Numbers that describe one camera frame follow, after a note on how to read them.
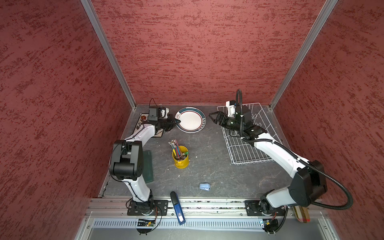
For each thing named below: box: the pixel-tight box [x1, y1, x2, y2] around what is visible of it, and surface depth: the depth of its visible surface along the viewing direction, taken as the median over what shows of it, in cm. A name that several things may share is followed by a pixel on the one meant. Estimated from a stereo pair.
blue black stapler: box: [170, 191, 186, 226], surface depth 72 cm
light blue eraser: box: [199, 183, 211, 191], surface depth 81 cm
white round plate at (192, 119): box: [175, 107, 207, 134], surface depth 96 cm
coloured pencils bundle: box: [168, 139, 183, 159], surface depth 82 cm
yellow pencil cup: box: [172, 145, 190, 169], surface depth 84 cm
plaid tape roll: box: [293, 205, 311, 223], surface depth 72 cm
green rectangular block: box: [141, 150, 154, 184], surface depth 89 cm
